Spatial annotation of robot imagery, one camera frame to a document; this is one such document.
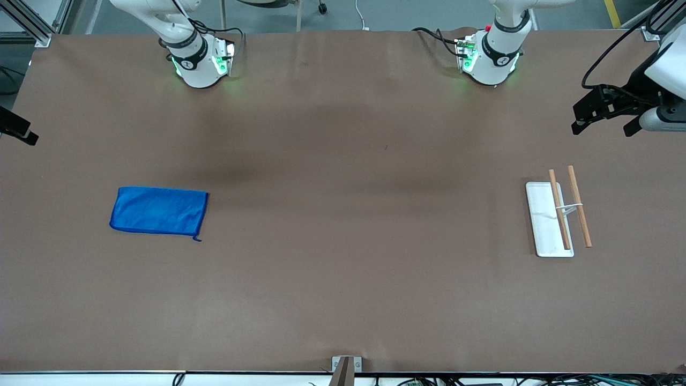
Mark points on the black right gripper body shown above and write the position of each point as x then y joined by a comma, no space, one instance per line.
15,129

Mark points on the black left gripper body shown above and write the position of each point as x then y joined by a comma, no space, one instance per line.
636,97

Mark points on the blue microfibre towel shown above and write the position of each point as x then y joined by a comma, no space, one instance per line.
158,210

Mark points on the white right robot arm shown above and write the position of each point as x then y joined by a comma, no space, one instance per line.
195,69

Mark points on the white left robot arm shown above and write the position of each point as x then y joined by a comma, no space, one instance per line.
496,59

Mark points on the white towel rack base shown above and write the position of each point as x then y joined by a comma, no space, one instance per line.
544,225

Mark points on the brown table cover sheet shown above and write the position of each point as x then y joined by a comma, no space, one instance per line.
343,241

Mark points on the office chair base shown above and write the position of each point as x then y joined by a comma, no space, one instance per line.
298,13

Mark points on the aluminium frame profile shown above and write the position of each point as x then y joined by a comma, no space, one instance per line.
32,27
651,33

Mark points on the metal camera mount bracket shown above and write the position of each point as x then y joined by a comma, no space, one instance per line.
345,370

